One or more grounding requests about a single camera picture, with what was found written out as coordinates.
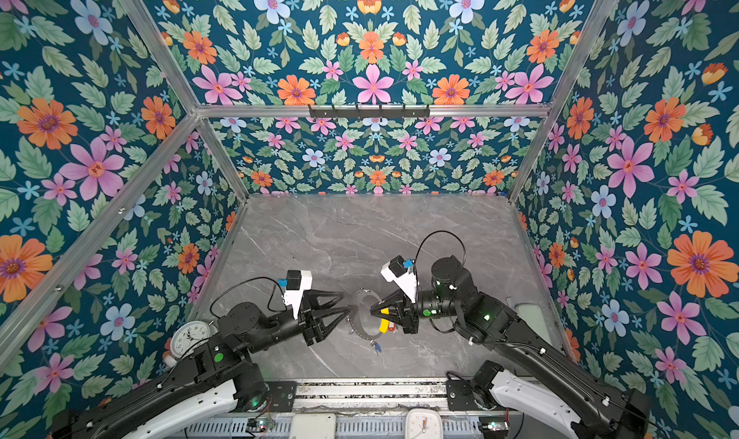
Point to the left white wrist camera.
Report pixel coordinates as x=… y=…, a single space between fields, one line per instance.
x=296 y=283

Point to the black mounting plate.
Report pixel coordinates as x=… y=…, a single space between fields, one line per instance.
x=279 y=397
x=460 y=396

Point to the white square device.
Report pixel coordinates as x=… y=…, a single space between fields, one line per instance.
x=313 y=426

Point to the black hook rail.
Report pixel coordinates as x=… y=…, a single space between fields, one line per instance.
x=366 y=112

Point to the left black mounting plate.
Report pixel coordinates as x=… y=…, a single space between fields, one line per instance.
x=279 y=397

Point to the white alarm clock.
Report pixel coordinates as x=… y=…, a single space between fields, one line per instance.
x=186 y=339

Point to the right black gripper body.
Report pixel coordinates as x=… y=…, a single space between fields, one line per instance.
x=411 y=316

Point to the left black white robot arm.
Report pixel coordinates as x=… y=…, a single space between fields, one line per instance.
x=214 y=376

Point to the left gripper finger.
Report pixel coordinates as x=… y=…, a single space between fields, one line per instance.
x=329 y=319
x=319 y=299

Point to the left small circuit board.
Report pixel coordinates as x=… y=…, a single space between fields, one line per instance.
x=260 y=426

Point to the small circuit board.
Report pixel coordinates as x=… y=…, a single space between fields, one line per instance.
x=492 y=428
x=260 y=426

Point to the pale green sponge block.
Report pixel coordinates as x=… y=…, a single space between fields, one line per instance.
x=534 y=316

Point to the right small circuit board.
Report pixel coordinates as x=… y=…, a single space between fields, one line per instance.
x=492 y=428

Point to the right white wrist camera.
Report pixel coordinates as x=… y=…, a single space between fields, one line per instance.
x=402 y=272

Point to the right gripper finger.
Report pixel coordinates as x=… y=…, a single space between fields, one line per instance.
x=388 y=317
x=390 y=303

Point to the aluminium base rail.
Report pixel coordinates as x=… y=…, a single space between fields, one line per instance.
x=369 y=395

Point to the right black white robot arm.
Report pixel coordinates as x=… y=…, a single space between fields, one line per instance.
x=485 y=321

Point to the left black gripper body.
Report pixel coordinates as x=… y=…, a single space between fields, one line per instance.
x=306 y=323

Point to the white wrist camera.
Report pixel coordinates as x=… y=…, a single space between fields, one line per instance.
x=296 y=283
x=402 y=272

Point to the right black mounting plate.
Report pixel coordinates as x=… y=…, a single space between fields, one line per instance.
x=460 y=396

